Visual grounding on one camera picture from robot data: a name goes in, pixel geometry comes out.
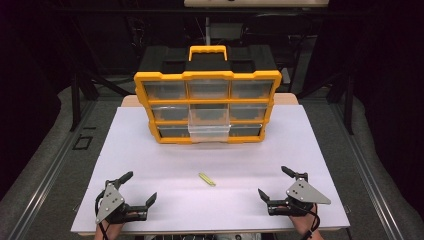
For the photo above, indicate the white board mat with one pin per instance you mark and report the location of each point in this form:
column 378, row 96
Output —
column 200, row 206

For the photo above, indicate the yellow and black organizer cabinet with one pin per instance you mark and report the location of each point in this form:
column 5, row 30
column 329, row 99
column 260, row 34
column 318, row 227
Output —
column 208, row 76

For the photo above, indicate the person's right hand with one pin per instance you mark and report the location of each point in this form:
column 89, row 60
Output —
column 305, row 226

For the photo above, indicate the person's left hand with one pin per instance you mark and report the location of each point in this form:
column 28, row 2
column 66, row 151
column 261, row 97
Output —
column 110, row 230

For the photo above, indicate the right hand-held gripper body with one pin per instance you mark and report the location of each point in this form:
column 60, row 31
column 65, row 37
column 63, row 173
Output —
column 305, row 193

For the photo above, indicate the small yellow-green strip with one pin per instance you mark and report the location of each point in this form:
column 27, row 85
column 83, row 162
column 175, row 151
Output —
column 207, row 179

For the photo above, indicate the white pole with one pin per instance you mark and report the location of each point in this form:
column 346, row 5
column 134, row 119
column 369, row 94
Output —
column 208, row 31

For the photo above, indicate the clear plastic pulled-out drawer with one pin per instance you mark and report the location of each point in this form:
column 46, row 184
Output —
column 209, row 128

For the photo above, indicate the black metal stand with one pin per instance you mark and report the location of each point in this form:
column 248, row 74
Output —
column 75, row 100
column 349, row 110

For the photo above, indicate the set of closed clear drawers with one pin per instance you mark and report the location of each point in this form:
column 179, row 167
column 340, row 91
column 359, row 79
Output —
column 165, row 90

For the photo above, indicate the grey metal floor rail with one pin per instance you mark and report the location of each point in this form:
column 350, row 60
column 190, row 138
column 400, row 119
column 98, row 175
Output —
column 370, row 180
column 43, row 186

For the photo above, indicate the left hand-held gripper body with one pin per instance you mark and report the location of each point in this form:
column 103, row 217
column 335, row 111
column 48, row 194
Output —
column 110, row 201

